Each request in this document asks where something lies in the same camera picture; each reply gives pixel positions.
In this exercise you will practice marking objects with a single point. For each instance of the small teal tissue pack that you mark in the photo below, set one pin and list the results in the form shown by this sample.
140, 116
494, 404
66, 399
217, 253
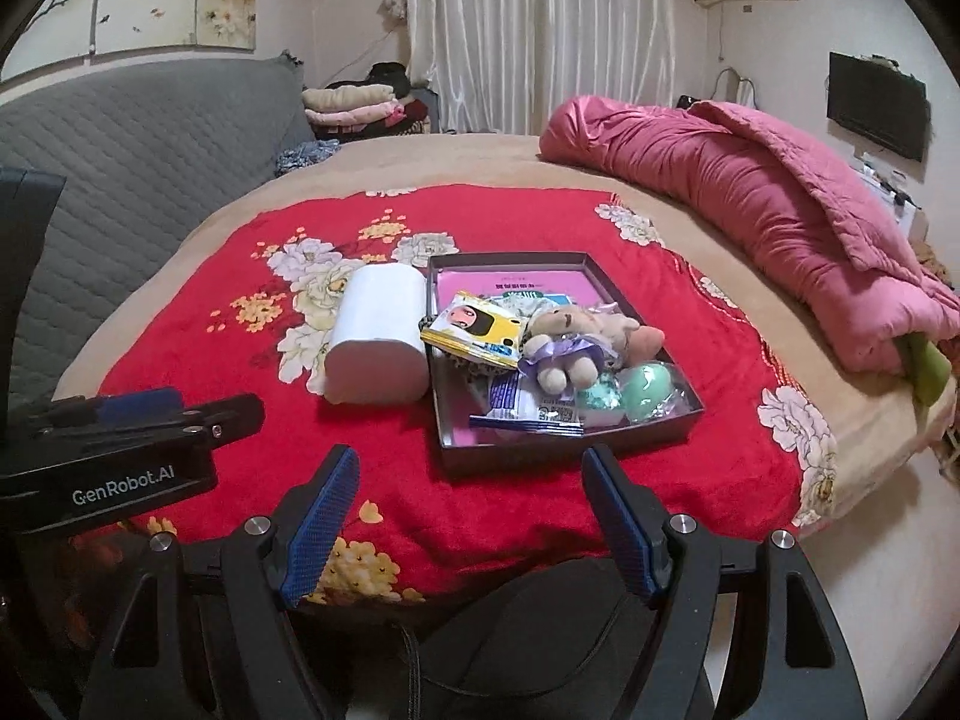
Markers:
600, 405

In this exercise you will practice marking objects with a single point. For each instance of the stack of folded clothes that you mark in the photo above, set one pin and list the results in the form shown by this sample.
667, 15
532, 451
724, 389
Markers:
385, 103

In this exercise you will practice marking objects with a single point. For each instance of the yellow cartoon tissue pack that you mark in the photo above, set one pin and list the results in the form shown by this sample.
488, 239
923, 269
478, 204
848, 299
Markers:
477, 330

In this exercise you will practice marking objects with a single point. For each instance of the white curtain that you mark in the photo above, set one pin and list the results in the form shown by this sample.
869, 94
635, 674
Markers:
505, 65

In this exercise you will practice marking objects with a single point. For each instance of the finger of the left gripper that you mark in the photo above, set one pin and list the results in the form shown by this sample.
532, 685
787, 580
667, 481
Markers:
107, 409
222, 422

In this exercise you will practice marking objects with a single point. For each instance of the blue patterned cloth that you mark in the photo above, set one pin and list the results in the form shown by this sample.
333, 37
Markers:
306, 154

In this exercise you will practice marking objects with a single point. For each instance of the pink makeup sponge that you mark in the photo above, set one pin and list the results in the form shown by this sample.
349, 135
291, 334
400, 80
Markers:
643, 344

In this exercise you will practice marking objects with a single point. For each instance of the white floral scrunchie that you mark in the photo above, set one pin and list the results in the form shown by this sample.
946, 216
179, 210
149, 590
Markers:
529, 304

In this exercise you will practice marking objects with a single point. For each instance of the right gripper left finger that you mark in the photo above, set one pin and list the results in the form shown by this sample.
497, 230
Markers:
307, 522

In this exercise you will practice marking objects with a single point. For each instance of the plush bear purple bow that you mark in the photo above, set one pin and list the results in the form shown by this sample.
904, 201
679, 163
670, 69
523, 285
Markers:
566, 351

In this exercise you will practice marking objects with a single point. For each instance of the pink and blue book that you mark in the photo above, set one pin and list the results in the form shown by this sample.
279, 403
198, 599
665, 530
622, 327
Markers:
573, 284

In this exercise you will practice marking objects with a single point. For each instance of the black wall television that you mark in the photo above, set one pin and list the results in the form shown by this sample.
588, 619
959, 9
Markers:
880, 103

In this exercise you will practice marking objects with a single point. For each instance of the wall painting panels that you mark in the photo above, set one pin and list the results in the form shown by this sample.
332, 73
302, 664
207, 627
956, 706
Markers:
65, 30

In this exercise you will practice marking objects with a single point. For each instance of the leopard print scrunchie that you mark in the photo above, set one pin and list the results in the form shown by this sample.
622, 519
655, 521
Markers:
477, 376

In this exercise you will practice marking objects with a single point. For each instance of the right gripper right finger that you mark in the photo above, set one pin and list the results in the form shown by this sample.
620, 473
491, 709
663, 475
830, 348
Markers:
632, 520

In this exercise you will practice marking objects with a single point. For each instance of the red floral blanket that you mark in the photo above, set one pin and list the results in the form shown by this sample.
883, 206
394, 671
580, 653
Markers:
257, 318

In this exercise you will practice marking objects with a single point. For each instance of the white paper towel roll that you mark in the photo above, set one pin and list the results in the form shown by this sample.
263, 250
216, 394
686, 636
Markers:
376, 355

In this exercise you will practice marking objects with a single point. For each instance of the plush bear pink bow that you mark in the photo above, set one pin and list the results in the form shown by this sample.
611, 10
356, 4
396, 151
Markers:
614, 327

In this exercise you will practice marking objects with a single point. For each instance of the grey quilted headboard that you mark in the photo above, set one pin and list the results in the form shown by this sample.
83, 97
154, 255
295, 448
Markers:
147, 153

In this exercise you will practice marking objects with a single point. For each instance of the dark shallow box tray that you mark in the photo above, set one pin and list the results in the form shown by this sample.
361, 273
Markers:
467, 450

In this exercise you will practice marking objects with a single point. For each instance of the green makeup sponge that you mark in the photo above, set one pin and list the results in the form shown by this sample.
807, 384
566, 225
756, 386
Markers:
652, 391

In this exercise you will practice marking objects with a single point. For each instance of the pink quilt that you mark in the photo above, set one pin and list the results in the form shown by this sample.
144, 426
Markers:
802, 215

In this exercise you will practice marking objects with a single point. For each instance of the blue white wipes packet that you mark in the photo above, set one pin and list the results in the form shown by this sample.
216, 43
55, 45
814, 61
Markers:
515, 404

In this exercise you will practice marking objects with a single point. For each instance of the green pillow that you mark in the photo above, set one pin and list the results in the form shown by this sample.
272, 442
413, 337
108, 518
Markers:
926, 366

